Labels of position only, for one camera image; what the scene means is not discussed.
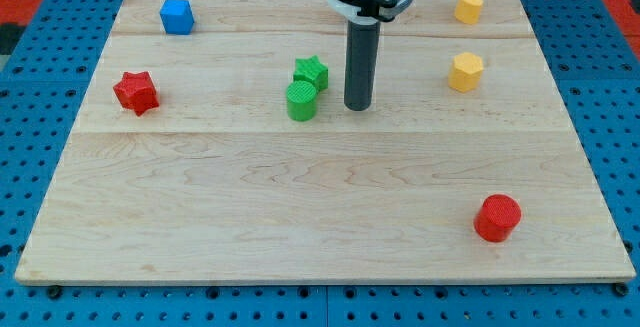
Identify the blue cube block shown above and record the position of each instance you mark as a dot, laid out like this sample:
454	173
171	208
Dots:
177	17

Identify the red cylinder block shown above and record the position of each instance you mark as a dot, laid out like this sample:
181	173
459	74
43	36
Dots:
497	218

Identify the yellow heart block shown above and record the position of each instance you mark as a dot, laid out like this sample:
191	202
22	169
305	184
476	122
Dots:
468	11

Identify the red star block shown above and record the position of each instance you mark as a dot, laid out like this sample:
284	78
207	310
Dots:
136	92

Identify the yellow hexagon block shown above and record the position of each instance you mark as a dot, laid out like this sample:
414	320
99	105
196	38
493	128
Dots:
465	72

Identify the green cylinder block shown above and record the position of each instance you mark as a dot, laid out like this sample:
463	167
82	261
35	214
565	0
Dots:
301	101

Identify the green star block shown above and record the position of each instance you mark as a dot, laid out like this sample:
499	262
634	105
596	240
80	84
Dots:
312	70

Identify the light wooden board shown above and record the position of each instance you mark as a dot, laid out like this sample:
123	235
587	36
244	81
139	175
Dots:
218	186

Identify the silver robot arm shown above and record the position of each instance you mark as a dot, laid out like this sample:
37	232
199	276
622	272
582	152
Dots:
364	19

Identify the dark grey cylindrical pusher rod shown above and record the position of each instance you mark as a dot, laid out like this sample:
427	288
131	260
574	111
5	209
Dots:
360	65

